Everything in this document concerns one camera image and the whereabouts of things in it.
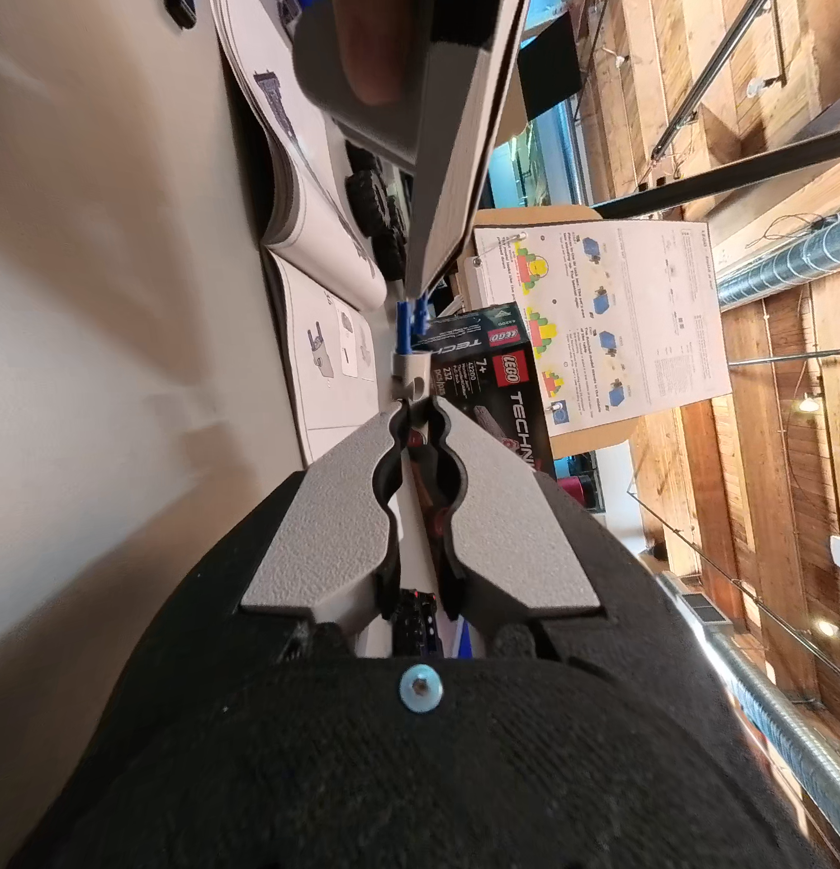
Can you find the open white instruction booklet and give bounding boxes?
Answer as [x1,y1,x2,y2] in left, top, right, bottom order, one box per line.
[208,0,391,468]

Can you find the person's left hand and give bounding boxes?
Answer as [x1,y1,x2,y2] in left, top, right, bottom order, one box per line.
[345,0,415,107]

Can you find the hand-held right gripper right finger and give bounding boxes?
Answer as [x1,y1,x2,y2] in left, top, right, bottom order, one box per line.
[428,397,605,629]

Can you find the black steel beam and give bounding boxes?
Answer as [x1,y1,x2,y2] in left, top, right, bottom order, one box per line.
[589,125,840,220]

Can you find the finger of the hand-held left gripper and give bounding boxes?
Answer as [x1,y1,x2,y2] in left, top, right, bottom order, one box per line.
[405,0,531,301]

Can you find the grey toy panel piece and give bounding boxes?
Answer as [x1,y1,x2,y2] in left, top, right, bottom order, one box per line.
[391,353,429,403]

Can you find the silver ventilation duct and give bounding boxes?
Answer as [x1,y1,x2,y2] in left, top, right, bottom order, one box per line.
[654,573,840,839]
[717,210,840,310]

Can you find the black toy chassis frame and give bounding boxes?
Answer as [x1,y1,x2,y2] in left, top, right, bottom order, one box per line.
[393,591,437,656]

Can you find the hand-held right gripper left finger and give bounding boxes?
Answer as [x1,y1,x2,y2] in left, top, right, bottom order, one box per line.
[240,401,411,622]

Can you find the grey desk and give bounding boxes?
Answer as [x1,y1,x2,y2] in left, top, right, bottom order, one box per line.
[0,0,461,659]

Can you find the black toy set box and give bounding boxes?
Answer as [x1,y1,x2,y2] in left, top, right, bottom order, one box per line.
[406,302,558,592]

